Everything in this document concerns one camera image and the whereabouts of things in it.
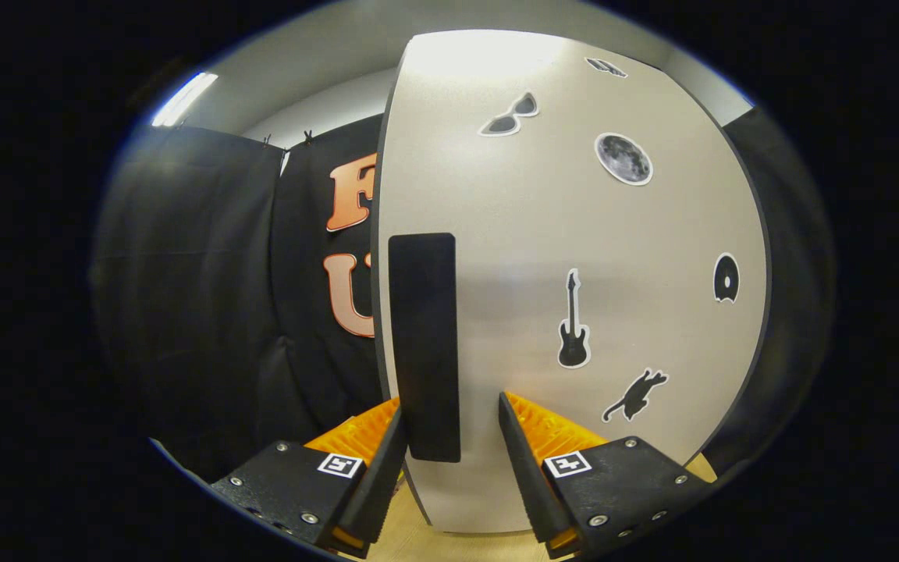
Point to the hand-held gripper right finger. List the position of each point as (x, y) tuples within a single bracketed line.
[(531, 484)]

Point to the black backdrop cloth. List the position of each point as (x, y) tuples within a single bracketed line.
[(200, 273)]

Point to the dark grey shoe cabinet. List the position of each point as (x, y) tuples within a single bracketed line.
[(376, 273)]

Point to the long ceiling light strip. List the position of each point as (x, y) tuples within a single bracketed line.
[(184, 99)]

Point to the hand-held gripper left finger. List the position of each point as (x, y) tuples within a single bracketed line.
[(375, 492)]

